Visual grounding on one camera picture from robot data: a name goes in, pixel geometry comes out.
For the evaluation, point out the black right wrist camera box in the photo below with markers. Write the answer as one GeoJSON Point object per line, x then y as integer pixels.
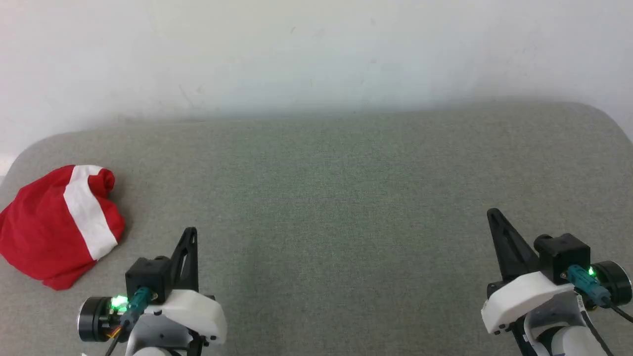
{"type": "Point", "coordinates": [564, 254]}

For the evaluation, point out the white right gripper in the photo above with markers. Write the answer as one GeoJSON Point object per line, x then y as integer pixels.
{"type": "Point", "coordinates": [519, 296]}

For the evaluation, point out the black cylindrical wrist motor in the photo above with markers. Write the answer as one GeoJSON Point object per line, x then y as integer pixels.
{"type": "Point", "coordinates": [91, 319]}
{"type": "Point", "coordinates": [615, 282]}

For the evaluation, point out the black cylindrical left wrist motor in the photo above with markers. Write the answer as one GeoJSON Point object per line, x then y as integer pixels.
{"type": "Point", "coordinates": [91, 319]}

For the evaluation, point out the grey fabric sofa cushion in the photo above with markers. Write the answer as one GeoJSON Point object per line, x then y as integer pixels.
{"type": "Point", "coordinates": [316, 198]}

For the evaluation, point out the red shorts with white stripes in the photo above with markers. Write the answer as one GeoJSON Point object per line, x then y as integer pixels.
{"type": "Point", "coordinates": [39, 227]}

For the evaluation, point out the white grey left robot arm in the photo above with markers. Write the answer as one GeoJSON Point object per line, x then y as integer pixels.
{"type": "Point", "coordinates": [158, 333]}

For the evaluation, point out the black cylindrical right wrist motor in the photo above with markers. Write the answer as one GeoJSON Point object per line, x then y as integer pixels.
{"type": "Point", "coordinates": [615, 282]}

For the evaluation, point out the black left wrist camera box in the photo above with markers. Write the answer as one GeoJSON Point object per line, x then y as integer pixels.
{"type": "Point", "coordinates": [148, 274]}

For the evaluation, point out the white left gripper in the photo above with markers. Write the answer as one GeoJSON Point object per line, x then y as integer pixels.
{"type": "Point", "coordinates": [198, 311]}

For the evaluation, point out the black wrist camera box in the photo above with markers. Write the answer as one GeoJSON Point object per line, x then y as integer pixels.
{"type": "Point", "coordinates": [564, 254]}
{"type": "Point", "coordinates": [148, 274]}

